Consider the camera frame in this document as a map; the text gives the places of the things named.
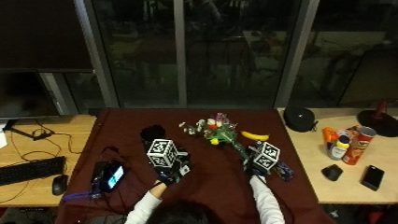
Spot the black round zip case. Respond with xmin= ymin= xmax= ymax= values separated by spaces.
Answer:
xmin=282 ymin=105 xmax=319 ymax=133

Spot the yellow banana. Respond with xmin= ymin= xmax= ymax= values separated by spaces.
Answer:
xmin=239 ymin=130 xmax=271 ymax=142

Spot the person's right hand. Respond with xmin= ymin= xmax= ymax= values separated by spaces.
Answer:
xmin=243 ymin=141 xmax=282 ymax=179

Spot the black angular mouse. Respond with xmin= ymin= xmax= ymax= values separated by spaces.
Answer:
xmin=319 ymin=163 xmax=344 ymax=182

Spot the thin black cable loop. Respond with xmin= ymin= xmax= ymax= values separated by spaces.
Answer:
xmin=99 ymin=146 xmax=126 ymax=164

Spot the black computer monitor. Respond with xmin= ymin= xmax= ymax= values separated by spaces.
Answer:
xmin=0 ymin=69 xmax=65 ymax=119

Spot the black lamp base, red stem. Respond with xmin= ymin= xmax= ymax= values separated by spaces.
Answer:
xmin=355 ymin=100 xmax=398 ymax=138

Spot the mixed flower bouquet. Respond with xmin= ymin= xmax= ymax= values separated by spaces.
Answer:
xmin=178 ymin=112 xmax=251 ymax=163

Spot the smartphone with lit screen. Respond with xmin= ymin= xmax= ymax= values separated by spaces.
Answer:
xmin=101 ymin=163 xmax=125 ymax=191

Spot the white marker cube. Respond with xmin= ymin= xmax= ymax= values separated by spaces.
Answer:
xmin=145 ymin=138 xmax=179 ymax=168
xmin=250 ymin=141 xmax=282 ymax=172

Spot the dark red tablecloth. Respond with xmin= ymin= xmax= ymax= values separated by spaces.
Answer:
xmin=54 ymin=107 xmax=338 ymax=224

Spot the black device under smartphone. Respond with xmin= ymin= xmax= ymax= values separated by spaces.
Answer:
xmin=89 ymin=160 xmax=109 ymax=200

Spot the person's left hand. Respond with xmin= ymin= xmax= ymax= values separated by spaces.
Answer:
xmin=142 ymin=138 xmax=193 ymax=188

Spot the blue strap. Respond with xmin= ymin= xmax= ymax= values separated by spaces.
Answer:
xmin=60 ymin=190 xmax=102 ymax=204

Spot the black desk cable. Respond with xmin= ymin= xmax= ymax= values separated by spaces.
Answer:
xmin=6 ymin=119 xmax=85 ymax=163

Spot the blue glossy object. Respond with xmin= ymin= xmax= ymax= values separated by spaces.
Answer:
xmin=273 ymin=161 xmax=295 ymax=183

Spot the black keyboard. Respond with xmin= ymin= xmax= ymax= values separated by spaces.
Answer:
xmin=0 ymin=155 xmax=66 ymax=187

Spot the black smartphone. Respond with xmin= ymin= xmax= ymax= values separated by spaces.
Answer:
xmin=359 ymin=164 xmax=386 ymax=192

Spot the white paper sheet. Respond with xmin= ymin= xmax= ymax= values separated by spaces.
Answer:
xmin=0 ymin=120 xmax=9 ymax=150

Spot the red chips can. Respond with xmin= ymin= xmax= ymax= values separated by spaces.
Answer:
xmin=340 ymin=126 xmax=378 ymax=166

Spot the black round vase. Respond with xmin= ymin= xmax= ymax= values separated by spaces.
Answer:
xmin=139 ymin=123 xmax=167 ymax=143

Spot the white left marker cube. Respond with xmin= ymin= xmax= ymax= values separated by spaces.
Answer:
xmin=145 ymin=138 xmax=179 ymax=168

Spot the orange snack packet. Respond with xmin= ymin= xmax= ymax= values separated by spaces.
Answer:
xmin=346 ymin=124 xmax=363 ymax=136

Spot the orange bottle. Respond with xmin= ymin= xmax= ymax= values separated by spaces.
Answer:
xmin=320 ymin=126 xmax=339 ymax=151

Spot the black cable adapter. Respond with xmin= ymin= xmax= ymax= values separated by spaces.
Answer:
xmin=30 ymin=128 xmax=54 ymax=141

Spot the white right marker cube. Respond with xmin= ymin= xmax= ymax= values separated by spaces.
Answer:
xmin=250 ymin=141 xmax=282 ymax=172

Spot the white bottle with yellow cap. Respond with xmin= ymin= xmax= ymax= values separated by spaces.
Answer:
xmin=326 ymin=134 xmax=350 ymax=161

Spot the black computer mouse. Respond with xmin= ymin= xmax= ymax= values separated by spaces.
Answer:
xmin=50 ymin=174 xmax=69 ymax=197

